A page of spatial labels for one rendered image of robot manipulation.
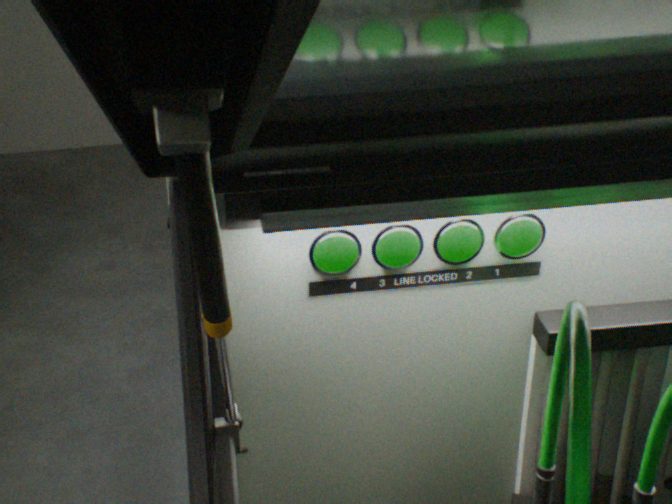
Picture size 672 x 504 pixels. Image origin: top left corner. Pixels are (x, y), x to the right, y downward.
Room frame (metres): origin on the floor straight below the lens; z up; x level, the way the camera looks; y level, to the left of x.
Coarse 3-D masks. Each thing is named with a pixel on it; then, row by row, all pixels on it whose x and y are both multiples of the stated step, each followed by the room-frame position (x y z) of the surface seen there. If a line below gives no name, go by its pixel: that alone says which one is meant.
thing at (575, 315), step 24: (576, 312) 0.58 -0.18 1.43; (576, 336) 0.54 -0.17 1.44; (576, 360) 0.51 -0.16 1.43; (552, 384) 0.70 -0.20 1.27; (576, 384) 0.49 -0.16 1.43; (552, 408) 0.70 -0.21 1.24; (576, 408) 0.48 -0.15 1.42; (552, 432) 0.70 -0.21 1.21; (576, 432) 0.46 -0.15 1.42; (552, 456) 0.70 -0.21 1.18; (576, 456) 0.45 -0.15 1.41; (576, 480) 0.43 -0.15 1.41
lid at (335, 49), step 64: (64, 0) 0.33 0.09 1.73; (128, 0) 0.39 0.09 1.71; (192, 0) 0.40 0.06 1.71; (256, 0) 0.33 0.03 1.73; (320, 0) 0.28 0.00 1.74; (384, 0) 0.35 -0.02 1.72; (448, 0) 0.36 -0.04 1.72; (512, 0) 0.37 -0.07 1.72; (576, 0) 0.38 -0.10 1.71; (640, 0) 0.40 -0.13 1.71; (128, 64) 0.39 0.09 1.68; (192, 64) 0.39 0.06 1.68; (256, 64) 0.35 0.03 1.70; (320, 64) 0.44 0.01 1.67; (384, 64) 0.46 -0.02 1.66; (448, 64) 0.48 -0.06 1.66; (512, 64) 0.49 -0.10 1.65; (576, 64) 0.52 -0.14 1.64; (640, 64) 0.54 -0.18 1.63; (128, 128) 0.58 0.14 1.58; (192, 128) 0.38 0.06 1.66; (256, 128) 0.51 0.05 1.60; (320, 128) 0.61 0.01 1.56; (384, 128) 0.62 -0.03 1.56; (448, 128) 0.63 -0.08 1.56; (512, 128) 0.63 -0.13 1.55; (576, 128) 0.68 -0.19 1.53; (640, 128) 0.73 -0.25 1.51
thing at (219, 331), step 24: (192, 168) 0.44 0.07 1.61; (192, 192) 0.45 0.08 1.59; (192, 216) 0.46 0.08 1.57; (216, 216) 0.47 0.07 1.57; (192, 240) 0.47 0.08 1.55; (216, 240) 0.47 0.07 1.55; (216, 264) 0.48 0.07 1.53; (216, 288) 0.49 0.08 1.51; (216, 312) 0.50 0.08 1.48; (216, 336) 0.52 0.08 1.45; (216, 432) 0.58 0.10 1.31
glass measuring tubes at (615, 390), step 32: (544, 320) 0.77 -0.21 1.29; (608, 320) 0.77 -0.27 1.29; (640, 320) 0.77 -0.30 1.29; (544, 352) 0.76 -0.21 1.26; (608, 352) 0.79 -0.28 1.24; (640, 352) 0.80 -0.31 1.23; (544, 384) 0.77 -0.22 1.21; (608, 384) 0.79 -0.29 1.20; (640, 384) 0.80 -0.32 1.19; (544, 416) 0.76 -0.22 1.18; (608, 416) 0.78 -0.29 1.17; (640, 416) 0.78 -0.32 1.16; (608, 448) 0.77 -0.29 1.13; (640, 448) 0.78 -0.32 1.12; (608, 480) 0.77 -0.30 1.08
